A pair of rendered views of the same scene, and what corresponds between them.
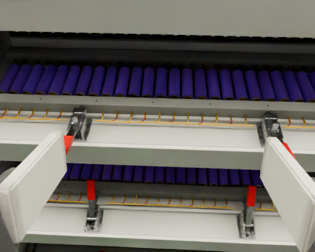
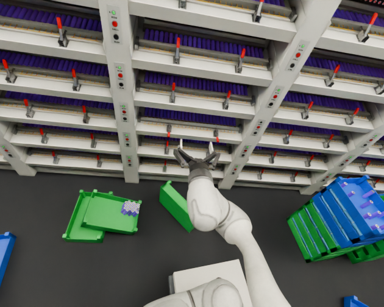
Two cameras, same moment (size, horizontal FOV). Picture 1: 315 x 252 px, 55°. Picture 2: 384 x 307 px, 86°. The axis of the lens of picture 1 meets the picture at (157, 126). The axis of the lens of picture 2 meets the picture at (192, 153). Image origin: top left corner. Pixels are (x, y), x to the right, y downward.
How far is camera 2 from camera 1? 0.74 m
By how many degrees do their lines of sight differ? 19
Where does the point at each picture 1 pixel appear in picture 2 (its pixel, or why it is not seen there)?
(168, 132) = (191, 131)
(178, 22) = (197, 111)
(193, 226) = (194, 154)
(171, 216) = (188, 151)
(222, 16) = (207, 111)
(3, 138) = (149, 130)
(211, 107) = (202, 125)
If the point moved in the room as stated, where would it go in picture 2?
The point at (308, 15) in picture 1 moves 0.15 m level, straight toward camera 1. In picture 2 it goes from (224, 112) to (216, 130)
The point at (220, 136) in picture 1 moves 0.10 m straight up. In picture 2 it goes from (204, 133) to (208, 119)
